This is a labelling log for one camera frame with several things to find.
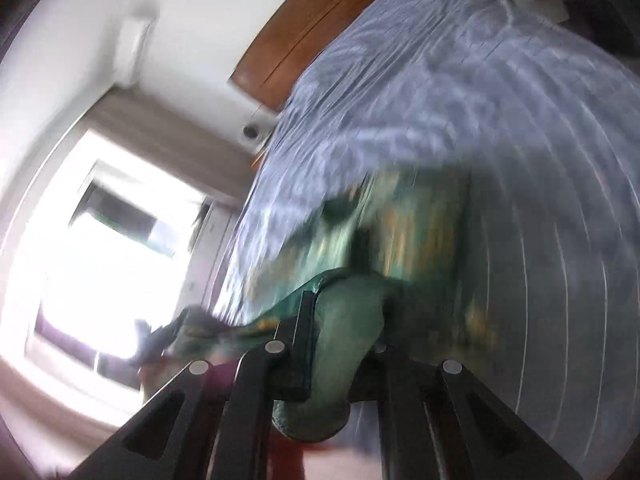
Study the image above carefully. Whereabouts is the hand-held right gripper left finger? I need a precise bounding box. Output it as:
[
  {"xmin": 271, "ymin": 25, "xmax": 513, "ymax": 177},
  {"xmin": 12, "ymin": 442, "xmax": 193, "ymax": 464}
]
[{"xmin": 67, "ymin": 290, "xmax": 321, "ymax": 480}]

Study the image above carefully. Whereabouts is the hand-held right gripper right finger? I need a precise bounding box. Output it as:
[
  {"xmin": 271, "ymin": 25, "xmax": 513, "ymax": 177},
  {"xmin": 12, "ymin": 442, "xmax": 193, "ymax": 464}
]
[{"xmin": 350, "ymin": 342, "xmax": 583, "ymax": 480}]

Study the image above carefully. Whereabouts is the green printed jacket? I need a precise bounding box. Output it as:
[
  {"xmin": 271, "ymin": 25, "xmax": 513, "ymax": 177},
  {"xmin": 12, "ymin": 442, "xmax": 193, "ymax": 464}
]
[{"xmin": 167, "ymin": 167, "xmax": 496, "ymax": 443}]

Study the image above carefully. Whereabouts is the window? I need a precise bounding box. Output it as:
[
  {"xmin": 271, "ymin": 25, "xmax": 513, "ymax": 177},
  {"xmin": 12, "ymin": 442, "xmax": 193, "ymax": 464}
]
[{"xmin": 30, "ymin": 130, "xmax": 211, "ymax": 391}]

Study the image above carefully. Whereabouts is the beige curtain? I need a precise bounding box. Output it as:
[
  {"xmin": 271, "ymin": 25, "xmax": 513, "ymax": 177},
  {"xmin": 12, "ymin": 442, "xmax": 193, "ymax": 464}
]
[{"xmin": 87, "ymin": 87, "xmax": 256, "ymax": 206}]

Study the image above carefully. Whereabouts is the wooden nightstand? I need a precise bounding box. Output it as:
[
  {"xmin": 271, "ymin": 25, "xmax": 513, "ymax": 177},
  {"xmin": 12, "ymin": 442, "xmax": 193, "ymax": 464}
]
[{"xmin": 250, "ymin": 132, "xmax": 275, "ymax": 168}]

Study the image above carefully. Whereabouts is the white air conditioner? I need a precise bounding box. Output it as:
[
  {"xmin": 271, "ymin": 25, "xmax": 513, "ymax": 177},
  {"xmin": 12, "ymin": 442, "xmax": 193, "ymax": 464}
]
[{"xmin": 116, "ymin": 12, "xmax": 157, "ymax": 86}]

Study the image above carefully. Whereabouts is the wooden headboard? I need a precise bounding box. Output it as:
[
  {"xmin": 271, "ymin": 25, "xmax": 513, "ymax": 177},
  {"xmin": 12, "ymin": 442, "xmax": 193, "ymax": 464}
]
[{"xmin": 230, "ymin": 0, "xmax": 416, "ymax": 111}]

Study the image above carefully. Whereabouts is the black hanging garment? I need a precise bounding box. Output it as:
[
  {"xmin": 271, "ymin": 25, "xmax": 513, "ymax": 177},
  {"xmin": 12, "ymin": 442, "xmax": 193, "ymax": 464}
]
[{"xmin": 545, "ymin": 0, "xmax": 640, "ymax": 61}]

